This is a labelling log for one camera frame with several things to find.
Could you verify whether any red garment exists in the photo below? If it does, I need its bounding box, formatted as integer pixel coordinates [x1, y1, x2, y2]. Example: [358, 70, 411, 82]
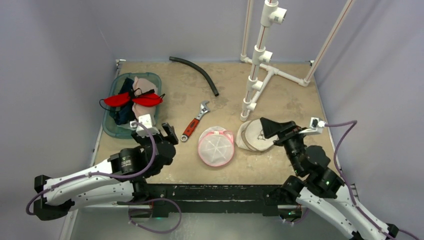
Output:
[99, 88, 166, 111]

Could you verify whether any teal plastic bin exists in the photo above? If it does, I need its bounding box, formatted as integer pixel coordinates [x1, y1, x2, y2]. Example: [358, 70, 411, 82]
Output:
[99, 72, 165, 139]

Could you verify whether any light pink bra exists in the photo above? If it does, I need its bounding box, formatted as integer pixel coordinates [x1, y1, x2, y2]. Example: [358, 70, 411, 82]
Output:
[132, 76, 159, 120]

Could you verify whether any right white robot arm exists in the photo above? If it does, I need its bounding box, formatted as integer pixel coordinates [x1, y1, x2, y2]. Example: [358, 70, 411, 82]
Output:
[259, 117, 400, 240]

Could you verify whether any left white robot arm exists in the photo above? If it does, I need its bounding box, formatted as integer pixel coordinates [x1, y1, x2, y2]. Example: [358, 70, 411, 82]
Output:
[25, 122, 179, 221]

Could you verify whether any white PVC pipe rack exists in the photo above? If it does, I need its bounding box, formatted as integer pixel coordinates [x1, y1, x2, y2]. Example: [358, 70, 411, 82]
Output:
[239, 0, 355, 122]

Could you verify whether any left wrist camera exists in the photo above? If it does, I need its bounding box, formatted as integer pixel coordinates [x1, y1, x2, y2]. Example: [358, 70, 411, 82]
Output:
[129, 113, 156, 137]

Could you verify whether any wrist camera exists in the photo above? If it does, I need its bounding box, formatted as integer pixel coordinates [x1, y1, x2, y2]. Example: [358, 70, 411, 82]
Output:
[129, 113, 156, 137]
[299, 117, 326, 136]

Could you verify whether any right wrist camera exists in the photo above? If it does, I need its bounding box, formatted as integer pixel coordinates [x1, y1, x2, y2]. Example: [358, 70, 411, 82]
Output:
[299, 117, 326, 136]

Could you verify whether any red handled adjustable wrench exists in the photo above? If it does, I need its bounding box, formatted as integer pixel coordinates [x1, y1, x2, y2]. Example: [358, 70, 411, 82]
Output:
[180, 100, 210, 142]

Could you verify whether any black rubber hose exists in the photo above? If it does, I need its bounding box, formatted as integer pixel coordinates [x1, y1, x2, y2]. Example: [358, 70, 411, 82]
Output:
[168, 56, 220, 98]

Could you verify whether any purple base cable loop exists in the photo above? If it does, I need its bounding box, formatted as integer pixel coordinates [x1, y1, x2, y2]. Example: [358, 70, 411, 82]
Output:
[127, 197, 182, 235]

